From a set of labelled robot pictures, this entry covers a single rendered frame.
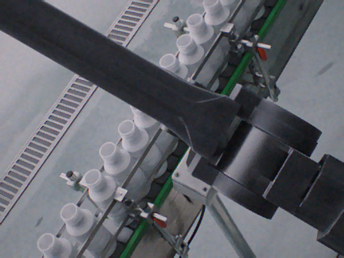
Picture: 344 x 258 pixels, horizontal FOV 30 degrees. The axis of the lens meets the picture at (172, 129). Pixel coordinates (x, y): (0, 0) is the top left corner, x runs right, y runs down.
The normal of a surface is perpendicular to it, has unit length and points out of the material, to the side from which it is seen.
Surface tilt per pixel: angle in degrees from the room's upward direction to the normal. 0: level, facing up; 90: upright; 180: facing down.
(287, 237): 0
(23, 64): 0
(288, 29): 90
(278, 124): 33
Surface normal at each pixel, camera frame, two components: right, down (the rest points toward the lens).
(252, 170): -0.26, -0.08
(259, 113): -0.66, -0.34
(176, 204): 0.79, 0.26
